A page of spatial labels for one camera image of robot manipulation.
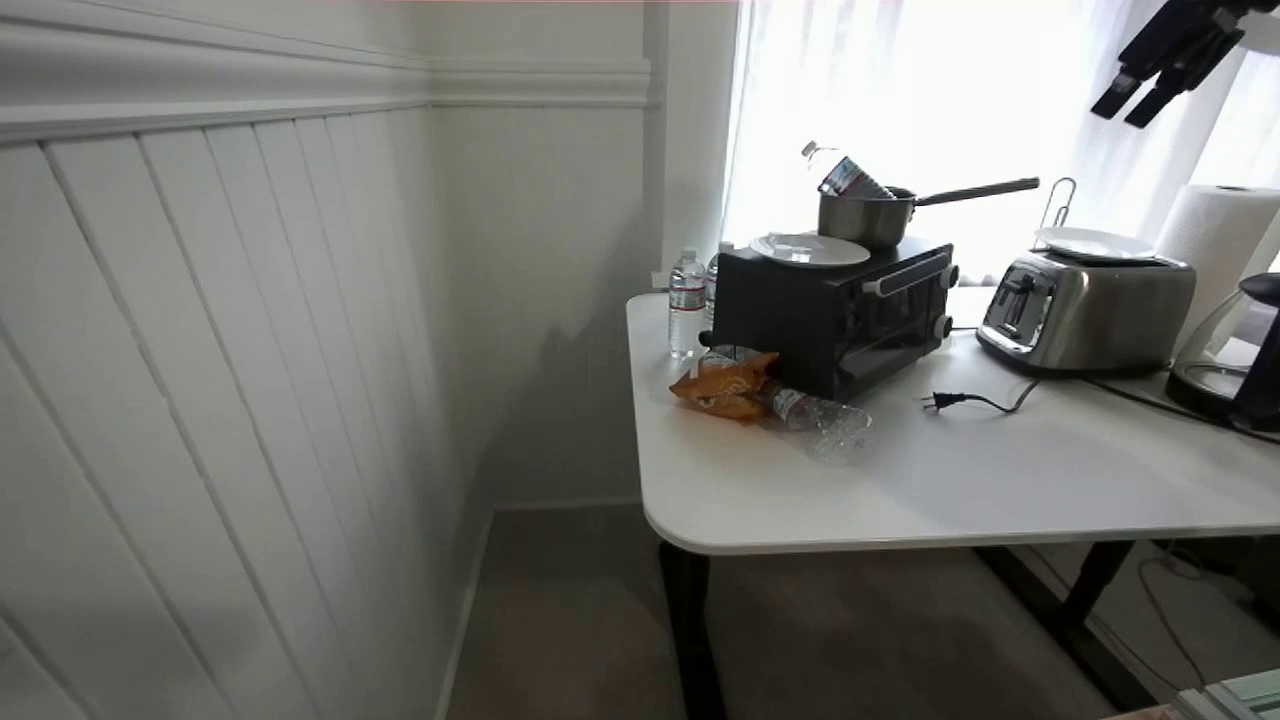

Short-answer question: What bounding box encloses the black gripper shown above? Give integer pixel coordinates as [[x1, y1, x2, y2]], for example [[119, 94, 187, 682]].
[[1088, 0, 1280, 131]]

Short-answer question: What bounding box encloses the glass oven door with handle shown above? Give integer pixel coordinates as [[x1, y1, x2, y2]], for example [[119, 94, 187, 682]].
[[828, 239, 962, 405]]

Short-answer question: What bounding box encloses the black toaster oven body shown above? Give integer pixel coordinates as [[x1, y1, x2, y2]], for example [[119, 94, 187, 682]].
[[699, 235, 962, 405]]

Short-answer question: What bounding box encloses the small white plate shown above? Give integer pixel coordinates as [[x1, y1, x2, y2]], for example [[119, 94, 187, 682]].
[[1032, 223, 1164, 268]]

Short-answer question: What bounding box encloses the white paper towel roll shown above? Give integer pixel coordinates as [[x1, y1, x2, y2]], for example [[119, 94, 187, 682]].
[[1157, 178, 1280, 368]]

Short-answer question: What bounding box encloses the white sheer curtain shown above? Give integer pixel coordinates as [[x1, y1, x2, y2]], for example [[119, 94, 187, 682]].
[[721, 0, 1280, 288]]

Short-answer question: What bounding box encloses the silver slot toaster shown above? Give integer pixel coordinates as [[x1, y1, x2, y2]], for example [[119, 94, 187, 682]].
[[973, 247, 1200, 377]]

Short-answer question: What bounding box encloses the black coffee maker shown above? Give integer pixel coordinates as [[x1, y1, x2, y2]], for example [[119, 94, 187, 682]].
[[1164, 268, 1280, 439]]

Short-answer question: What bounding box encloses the grey box in saucepan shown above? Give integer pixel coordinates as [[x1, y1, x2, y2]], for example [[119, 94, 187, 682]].
[[817, 150, 899, 203]]

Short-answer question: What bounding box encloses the white plate with grey rim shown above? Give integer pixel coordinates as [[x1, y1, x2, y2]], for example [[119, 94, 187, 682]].
[[747, 229, 876, 271]]

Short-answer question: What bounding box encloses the clear crumpled plastic bag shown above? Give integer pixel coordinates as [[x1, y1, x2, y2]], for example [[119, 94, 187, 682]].
[[772, 383, 878, 450]]

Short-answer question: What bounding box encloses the clear plastic water bottle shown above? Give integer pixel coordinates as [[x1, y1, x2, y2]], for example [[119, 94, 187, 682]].
[[664, 247, 716, 365]]

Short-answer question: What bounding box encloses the orange snack bag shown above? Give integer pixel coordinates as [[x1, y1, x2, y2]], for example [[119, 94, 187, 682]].
[[668, 348, 782, 428]]

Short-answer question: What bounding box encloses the pale green box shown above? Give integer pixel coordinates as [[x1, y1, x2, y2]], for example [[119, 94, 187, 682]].
[[1105, 662, 1280, 720]]

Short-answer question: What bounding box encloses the black table leg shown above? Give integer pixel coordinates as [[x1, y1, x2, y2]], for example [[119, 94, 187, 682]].
[[655, 536, 730, 720]]

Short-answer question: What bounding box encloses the metal wire loop holder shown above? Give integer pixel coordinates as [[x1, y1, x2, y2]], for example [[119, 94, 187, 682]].
[[1036, 170, 1082, 235]]

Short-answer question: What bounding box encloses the steel saucepan with black handle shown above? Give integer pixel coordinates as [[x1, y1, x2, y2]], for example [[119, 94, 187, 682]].
[[817, 170, 1044, 256]]

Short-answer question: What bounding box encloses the black power cord with plug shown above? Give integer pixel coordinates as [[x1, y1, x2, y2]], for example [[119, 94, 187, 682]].
[[925, 377, 1044, 418]]

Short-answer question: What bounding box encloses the black table leg frame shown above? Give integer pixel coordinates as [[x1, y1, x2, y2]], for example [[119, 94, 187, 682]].
[[973, 536, 1166, 710]]

